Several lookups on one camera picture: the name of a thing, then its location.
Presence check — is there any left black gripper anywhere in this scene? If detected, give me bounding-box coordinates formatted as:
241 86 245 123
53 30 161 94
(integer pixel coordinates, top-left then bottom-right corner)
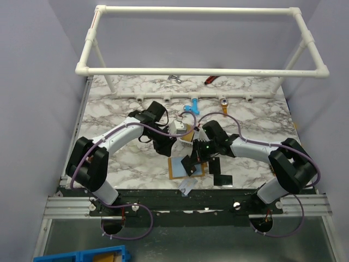
145 126 177 158

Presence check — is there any white plastic basket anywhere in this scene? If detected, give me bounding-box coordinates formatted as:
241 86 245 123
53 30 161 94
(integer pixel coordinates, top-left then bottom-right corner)
178 129 198 146

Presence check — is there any black credit card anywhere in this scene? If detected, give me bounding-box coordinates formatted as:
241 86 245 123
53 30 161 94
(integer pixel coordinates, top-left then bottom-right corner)
181 155 198 176
213 174 233 187
208 157 221 175

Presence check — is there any tan leather card holder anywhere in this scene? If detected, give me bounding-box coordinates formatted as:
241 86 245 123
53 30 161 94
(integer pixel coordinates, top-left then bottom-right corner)
167 157 208 180

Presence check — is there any white credit card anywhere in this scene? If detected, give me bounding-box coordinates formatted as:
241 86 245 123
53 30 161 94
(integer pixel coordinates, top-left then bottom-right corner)
178 177 198 197

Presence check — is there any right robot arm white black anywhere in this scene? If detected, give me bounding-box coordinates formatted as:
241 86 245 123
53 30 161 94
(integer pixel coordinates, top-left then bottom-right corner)
190 120 317 214

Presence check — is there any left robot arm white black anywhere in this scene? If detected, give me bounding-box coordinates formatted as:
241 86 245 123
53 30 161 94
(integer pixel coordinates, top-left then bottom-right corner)
65 101 176 216

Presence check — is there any blue pipe valve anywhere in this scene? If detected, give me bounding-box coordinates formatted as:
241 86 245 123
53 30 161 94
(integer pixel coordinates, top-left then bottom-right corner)
183 98 200 116

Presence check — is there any gold pipe valve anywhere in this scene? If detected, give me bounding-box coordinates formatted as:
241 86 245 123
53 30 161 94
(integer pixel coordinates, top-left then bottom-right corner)
220 98 228 115

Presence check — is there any metal clamp fitting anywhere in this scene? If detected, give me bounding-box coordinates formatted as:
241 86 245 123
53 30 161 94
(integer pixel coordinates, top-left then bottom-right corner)
167 75 182 84

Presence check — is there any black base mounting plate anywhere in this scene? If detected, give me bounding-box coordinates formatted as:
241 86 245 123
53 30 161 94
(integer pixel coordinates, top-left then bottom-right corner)
89 189 283 228

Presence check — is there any blue plastic bin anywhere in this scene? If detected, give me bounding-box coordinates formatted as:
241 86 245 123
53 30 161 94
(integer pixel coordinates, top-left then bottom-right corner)
33 245 131 262

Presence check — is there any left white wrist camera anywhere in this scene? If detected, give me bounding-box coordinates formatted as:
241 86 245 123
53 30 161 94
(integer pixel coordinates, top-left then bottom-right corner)
169 120 188 137

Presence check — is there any red handled tool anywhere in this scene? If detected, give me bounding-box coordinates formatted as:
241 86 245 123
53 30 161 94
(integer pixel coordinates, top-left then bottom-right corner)
204 76 218 85

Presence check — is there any white PVC pipe frame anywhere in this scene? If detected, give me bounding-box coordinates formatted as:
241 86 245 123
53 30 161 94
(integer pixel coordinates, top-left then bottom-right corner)
75 5 329 102

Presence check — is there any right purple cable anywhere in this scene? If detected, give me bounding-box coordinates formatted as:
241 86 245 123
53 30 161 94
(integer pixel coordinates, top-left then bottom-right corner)
195 111 320 237

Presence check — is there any aluminium rail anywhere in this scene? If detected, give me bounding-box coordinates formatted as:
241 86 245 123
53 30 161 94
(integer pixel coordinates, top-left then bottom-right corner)
43 197 90 219

